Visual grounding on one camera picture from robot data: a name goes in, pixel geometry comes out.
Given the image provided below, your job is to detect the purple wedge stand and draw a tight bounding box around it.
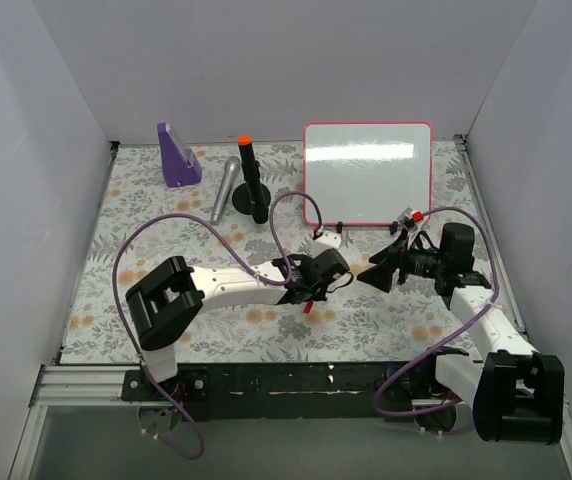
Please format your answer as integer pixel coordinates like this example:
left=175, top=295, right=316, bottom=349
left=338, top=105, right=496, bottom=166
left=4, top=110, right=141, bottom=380
left=157, top=122, right=202, bottom=188

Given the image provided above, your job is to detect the black flashlight orange tip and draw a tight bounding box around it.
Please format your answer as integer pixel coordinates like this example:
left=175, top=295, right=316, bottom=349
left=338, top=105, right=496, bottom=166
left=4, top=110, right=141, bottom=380
left=238, top=136, right=268, bottom=224

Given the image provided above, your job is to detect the pink framed whiteboard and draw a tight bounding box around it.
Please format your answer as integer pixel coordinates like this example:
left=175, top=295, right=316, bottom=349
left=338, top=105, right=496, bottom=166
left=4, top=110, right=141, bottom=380
left=303, top=121, right=433, bottom=227

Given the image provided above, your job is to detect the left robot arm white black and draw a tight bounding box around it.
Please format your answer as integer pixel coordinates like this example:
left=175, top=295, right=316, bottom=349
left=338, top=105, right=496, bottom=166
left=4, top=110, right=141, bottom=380
left=126, top=248, right=350, bottom=400

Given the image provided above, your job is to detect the silver microphone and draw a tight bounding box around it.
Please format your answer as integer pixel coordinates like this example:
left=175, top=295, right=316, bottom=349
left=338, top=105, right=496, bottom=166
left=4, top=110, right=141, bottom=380
left=210, top=156, right=241, bottom=225

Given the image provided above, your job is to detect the floral table mat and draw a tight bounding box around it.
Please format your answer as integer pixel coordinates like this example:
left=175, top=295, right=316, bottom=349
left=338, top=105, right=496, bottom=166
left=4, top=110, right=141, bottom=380
left=59, top=141, right=522, bottom=365

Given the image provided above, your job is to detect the aluminium frame rail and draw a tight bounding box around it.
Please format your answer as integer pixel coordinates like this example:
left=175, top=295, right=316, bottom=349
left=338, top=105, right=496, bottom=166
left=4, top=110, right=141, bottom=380
left=29, top=365, right=134, bottom=407

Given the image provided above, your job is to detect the black round stand base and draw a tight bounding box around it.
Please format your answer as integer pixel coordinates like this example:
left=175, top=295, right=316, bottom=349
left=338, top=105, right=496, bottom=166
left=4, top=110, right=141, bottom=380
left=231, top=182, right=272, bottom=215

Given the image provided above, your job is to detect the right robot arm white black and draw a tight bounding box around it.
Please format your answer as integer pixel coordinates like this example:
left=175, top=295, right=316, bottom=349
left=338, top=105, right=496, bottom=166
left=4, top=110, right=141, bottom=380
left=357, top=222, right=565, bottom=445

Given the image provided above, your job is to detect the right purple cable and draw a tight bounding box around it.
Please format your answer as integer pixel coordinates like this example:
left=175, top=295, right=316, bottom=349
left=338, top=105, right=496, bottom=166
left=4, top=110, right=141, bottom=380
left=373, top=207, right=498, bottom=437

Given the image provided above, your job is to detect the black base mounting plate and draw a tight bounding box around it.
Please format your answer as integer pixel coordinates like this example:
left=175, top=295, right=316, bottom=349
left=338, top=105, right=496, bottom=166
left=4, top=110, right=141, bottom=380
left=120, top=360, right=453, bottom=422

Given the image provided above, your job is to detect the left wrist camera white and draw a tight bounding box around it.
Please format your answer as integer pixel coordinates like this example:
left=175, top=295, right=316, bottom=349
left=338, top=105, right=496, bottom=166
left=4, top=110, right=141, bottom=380
left=309, top=231, right=342, bottom=258

